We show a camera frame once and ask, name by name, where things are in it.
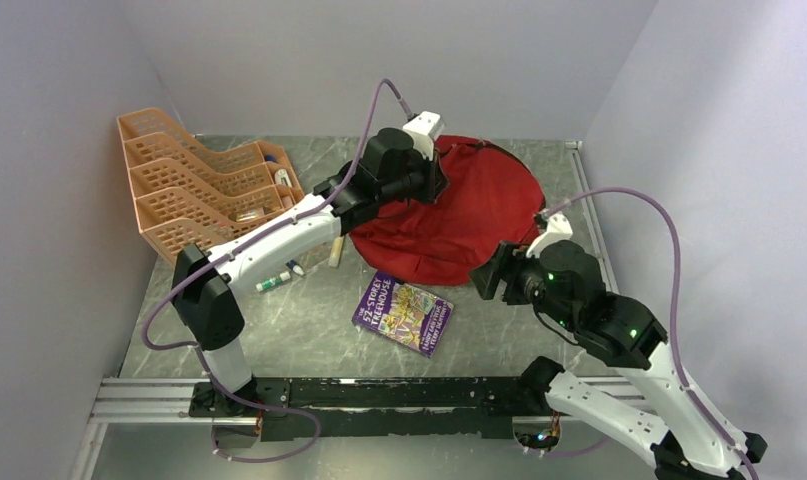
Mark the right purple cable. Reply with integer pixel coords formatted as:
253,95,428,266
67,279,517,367
538,186,762,480

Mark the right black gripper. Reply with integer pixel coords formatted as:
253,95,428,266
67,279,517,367
467,239,578,332

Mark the purple cable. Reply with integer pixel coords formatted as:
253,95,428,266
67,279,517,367
538,186,762,480
141,78,414,465

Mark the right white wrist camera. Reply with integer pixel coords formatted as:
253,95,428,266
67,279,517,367
525,212,573,258

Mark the aluminium frame rail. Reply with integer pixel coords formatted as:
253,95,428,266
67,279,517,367
73,378,652,479

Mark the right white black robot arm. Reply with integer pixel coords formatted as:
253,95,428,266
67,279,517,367
470,240,767,479

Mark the red backpack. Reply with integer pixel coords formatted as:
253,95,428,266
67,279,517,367
349,135,546,286

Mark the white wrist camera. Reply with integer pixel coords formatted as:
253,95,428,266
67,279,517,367
525,212,573,258
402,111,445,160

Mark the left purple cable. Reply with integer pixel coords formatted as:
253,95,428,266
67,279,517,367
141,78,414,465

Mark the green white glue stick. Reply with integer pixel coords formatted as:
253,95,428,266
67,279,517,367
255,271,292,293

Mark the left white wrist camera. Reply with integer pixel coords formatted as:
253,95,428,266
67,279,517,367
402,111,445,160

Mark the blue capped white marker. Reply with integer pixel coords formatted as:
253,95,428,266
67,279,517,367
286,260,305,277

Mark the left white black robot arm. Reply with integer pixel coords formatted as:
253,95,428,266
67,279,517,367
171,120,447,416

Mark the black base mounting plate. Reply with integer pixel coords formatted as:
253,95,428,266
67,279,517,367
187,376,553,442

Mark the purple treehouse book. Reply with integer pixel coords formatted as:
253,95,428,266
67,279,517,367
352,272,454,358

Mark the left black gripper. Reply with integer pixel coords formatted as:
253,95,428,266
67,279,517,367
380,142,452,206

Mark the orange plastic file organizer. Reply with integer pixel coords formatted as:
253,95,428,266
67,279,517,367
117,107,305,263

